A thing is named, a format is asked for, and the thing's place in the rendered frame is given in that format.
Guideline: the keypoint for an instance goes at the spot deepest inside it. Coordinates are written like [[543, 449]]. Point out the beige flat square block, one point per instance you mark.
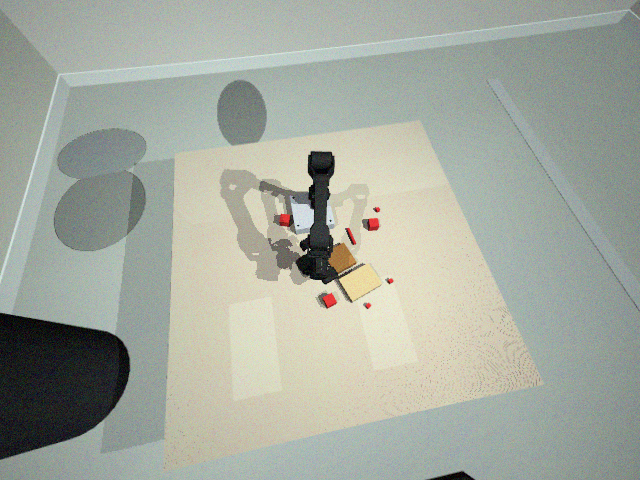
[[359, 282]]

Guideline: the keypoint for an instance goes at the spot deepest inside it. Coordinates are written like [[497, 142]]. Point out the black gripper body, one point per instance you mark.
[[331, 272]]

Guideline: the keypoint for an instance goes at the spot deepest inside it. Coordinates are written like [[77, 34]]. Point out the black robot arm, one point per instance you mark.
[[320, 168]]

